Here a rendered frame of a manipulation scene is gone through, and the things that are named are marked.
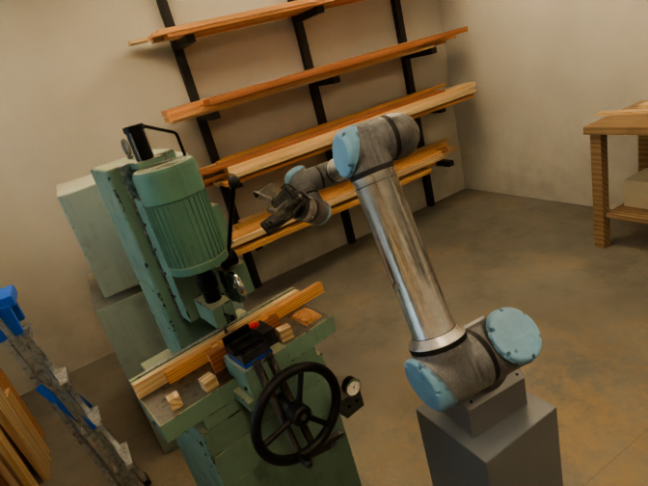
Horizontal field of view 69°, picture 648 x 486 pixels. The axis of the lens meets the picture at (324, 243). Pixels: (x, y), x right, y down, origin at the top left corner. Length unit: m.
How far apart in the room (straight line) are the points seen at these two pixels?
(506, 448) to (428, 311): 0.53
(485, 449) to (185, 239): 1.03
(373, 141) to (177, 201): 0.54
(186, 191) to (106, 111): 2.45
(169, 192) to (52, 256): 2.56
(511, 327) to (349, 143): 0.61
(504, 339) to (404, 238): 0.36
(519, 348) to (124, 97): 3.13
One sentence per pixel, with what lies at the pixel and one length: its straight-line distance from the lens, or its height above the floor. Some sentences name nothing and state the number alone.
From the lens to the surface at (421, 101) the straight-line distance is 4.28.
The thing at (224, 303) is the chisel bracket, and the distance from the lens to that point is 1.47.
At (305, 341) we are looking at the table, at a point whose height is 0.87.
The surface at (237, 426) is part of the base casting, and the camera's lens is 1.50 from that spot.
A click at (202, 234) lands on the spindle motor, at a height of 1.30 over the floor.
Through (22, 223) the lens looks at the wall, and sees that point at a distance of 3.77.
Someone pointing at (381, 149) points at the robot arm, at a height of 1.43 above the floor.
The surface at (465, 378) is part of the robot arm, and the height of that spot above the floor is 0.89.
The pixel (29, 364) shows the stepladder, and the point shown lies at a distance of 2.17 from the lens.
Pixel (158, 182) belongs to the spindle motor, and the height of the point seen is 1.47.
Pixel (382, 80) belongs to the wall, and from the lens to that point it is 4.61.
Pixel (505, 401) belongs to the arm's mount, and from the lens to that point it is 1.58.
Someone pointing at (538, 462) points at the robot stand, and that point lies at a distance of 1.71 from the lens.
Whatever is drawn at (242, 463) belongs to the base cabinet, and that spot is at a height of 0.63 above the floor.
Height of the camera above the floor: 1.67
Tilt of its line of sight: 21 degrees down
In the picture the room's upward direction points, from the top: 15 degrees counter-clockwise
